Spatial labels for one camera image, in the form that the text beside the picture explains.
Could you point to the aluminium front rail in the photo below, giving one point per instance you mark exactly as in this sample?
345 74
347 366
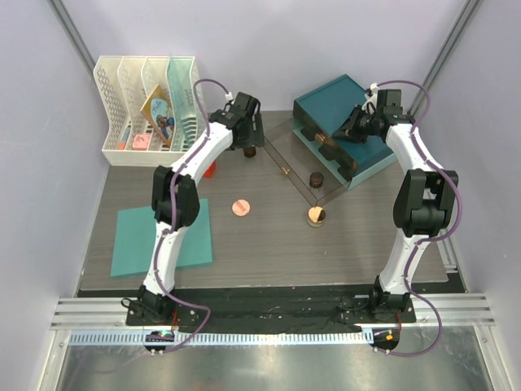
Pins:
102 321

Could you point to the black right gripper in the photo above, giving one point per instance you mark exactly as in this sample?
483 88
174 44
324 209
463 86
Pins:
348 131

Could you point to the pink round compact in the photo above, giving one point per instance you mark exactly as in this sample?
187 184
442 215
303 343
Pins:
241 208

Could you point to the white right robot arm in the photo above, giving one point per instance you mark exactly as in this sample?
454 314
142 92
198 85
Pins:
423 205

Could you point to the clear smoked drawer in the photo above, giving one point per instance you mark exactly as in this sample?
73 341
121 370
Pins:
298 158
312 120

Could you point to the pink square eraser box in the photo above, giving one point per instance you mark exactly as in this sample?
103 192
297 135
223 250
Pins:
141 142

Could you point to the illustrated picture book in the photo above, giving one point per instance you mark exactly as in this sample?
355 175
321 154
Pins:
158 111

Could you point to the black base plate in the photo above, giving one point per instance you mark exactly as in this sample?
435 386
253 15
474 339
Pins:
276 310

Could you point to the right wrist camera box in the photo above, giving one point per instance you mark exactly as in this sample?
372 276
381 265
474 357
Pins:
389 102

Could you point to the white mesh file organizer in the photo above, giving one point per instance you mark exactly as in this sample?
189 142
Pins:
124 82

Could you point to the dark amber round jar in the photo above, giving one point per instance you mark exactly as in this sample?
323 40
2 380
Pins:
316 180

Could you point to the orange blue marker pen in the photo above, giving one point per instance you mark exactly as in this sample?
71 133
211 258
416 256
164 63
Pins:
123 138

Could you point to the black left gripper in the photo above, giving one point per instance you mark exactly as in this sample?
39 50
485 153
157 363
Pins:
257 139

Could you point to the red cube block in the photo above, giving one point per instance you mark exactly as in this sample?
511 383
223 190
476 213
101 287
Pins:
211 170

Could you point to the teal drawer cabinet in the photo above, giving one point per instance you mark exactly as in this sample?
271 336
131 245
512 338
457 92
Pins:
333 122

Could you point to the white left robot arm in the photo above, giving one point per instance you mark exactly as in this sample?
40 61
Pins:
175 203

